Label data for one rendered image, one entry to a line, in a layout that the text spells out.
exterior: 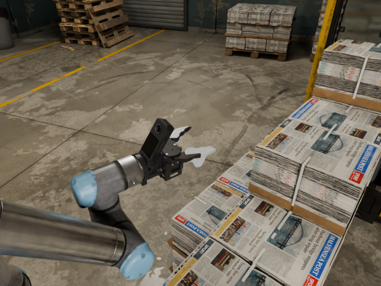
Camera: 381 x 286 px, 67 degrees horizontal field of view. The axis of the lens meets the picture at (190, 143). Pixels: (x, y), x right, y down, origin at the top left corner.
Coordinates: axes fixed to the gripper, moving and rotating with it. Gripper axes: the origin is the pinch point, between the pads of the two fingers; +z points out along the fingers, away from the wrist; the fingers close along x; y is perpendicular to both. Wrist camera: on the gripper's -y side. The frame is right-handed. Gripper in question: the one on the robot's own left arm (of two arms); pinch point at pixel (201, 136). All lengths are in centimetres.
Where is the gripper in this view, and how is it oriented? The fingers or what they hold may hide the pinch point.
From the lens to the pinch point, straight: 79.5
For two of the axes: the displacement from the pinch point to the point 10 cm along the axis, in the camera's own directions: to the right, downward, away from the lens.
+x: 5.9, 5.5, -5.9
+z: 8.0, -3.2, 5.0
